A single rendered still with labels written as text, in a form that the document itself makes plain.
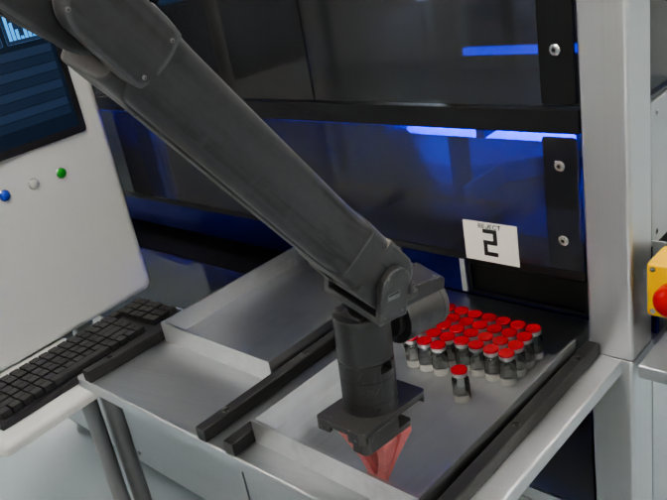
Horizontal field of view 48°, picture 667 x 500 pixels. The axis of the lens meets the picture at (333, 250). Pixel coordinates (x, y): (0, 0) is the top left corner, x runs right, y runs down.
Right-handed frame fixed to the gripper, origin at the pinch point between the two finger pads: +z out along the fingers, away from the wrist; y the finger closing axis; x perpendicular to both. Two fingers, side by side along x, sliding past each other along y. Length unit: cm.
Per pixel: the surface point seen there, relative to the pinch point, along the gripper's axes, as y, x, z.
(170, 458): 40, 119, 70
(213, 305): 19, 54, 0
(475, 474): 6.5, -7.8, 0.5
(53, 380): -4, 71, 8
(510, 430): 14.8, -7.1, -0.1
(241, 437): -2.7, 20.2, 1.3
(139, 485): 20, 100, 58
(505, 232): 34.5, 4.9, -15.7
